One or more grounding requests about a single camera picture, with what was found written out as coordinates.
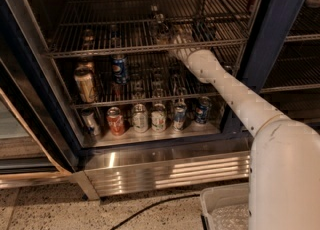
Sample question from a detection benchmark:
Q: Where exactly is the red Coca-Cola can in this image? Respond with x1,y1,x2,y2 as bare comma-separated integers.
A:
107,107,125,135

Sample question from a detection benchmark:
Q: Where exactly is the middle wire shelf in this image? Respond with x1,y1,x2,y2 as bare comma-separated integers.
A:
69,45,243,110

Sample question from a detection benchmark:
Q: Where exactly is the silver can bottom left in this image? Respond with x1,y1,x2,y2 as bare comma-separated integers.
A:
81,109,101,136

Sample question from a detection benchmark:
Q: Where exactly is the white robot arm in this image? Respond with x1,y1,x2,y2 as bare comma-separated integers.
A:
171,29,320,230

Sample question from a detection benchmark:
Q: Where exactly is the black floor cable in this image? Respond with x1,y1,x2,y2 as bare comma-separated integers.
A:
109,192,201,230

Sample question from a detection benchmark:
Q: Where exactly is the blue silver can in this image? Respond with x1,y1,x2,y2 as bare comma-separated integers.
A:
173,102,187,131

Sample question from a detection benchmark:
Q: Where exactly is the wire shelf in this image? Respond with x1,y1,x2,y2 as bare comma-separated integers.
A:
48,0,251,59
69,45,243,110

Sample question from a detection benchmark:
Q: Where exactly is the dark can behind gold can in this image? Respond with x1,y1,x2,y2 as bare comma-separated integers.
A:
77,57,95,72

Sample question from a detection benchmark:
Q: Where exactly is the blue Pepsi can on shelf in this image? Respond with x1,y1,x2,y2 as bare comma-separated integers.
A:
111,54,129,84

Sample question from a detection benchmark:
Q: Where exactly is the open glass fridge door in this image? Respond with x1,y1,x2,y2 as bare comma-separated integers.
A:
0,37,77,186

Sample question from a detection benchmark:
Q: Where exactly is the clear bottle white cap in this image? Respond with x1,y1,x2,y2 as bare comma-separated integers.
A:
150,13,170,45

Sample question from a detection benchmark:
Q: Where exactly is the upper wire shelf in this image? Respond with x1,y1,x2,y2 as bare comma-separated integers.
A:
48,0,251,59

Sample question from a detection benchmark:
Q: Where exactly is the clear plastic bin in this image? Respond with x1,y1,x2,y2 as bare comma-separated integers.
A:
200,183,249,230

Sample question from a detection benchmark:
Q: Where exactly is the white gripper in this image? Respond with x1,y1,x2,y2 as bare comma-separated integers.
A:
169,24,197,63

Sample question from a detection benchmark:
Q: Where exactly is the bubble wrap sheet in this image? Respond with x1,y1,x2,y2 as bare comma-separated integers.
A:
211,204,249,230

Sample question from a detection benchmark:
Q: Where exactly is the blue Pepsi can bottom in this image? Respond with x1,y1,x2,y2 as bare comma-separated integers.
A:
195,96,211,124

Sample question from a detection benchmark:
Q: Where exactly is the tall gold beverage can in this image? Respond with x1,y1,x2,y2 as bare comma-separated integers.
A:
74,67,98,103

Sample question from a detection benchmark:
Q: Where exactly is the stainless steel display fridge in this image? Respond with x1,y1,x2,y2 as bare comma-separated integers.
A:
1,0,319,200

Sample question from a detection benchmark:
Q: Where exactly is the white green can right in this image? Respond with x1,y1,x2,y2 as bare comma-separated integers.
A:
151,103,167,132

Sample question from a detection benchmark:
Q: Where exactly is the white green can left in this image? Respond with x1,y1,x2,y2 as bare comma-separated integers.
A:
132,104,148,133

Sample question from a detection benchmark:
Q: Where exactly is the white green can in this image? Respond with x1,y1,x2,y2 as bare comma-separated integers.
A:
151,103,167,132
132,104,148,133

